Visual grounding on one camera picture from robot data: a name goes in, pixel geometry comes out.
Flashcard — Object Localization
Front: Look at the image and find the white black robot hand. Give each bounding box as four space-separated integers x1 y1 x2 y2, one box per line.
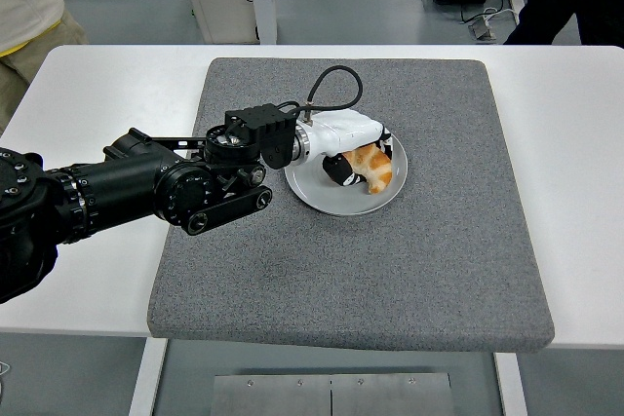
305 111 395 188

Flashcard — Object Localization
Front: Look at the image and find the golden croissant bread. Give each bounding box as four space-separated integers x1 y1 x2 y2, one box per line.
342 142 395 196

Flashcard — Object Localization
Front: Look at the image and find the round grey plate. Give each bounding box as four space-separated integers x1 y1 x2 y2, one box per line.
284 116 410 216

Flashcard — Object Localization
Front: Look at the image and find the grey speckled mat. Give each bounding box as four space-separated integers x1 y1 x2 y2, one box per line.
146 57 556 354

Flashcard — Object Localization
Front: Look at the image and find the small grey floor device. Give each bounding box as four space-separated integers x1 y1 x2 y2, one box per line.
468 16 496 41

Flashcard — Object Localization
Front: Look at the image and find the white table leg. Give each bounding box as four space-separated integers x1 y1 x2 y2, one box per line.
127 337 170 416
492 351 530 416

